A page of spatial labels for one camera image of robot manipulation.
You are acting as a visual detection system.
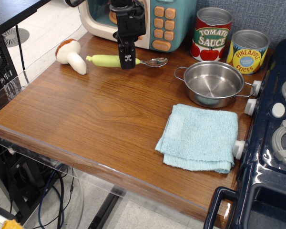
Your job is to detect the light blue folded cloth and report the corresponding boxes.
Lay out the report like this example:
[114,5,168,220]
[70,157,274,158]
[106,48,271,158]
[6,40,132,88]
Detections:
[155,104,238,174]

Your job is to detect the plush mushroom toy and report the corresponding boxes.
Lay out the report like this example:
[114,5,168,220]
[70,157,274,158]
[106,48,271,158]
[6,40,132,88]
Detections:
[55,39,87,75]

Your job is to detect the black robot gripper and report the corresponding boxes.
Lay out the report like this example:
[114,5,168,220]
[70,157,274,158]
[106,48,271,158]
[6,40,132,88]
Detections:
[112,6,146,70]

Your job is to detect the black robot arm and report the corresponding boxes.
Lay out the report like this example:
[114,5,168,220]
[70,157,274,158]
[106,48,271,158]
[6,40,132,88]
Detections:
[110,0,146,69]

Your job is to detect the dark blue toy stove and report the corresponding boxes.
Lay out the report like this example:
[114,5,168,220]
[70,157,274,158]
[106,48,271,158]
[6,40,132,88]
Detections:
[204,39,286,229]

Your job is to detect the tomato sauce can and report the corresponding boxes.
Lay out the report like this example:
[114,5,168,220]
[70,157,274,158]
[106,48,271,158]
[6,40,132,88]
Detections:
[191,7,233,61]

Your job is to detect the clear acrylic side panel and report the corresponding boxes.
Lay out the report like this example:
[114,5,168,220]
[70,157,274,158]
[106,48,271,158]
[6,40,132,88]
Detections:
[0,22,87,110]

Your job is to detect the toy microwave oven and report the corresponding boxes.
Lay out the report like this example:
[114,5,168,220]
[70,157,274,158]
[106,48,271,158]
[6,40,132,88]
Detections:
[78,0,196,52]

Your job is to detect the yellow object at corner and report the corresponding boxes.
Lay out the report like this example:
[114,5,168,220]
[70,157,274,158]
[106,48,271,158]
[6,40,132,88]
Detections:
[0,219,24,229]

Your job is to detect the black table leg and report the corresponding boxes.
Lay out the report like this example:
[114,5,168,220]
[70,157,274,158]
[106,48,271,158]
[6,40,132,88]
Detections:
[88,188,125,229]

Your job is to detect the small steel pot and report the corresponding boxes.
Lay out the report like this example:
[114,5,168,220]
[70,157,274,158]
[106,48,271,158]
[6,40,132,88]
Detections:
[174,61,255,108]

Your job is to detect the blue floor cable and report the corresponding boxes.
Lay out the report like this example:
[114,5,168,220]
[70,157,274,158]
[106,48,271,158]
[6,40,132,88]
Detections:
[38,167,74,229]

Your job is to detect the black computer tower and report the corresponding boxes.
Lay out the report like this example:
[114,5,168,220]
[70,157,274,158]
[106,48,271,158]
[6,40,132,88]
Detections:
[0,35,20,98]

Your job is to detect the spoon with green handle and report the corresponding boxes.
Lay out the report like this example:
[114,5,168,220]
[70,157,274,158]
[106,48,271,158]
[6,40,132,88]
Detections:
[86,55,168,67]

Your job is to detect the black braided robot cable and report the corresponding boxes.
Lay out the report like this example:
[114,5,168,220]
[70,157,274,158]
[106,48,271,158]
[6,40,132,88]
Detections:
[64,0,86,7]

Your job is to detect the pineapple slices can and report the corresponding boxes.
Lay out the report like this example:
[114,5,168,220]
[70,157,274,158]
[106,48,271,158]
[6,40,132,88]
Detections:
[226,30,270,74]

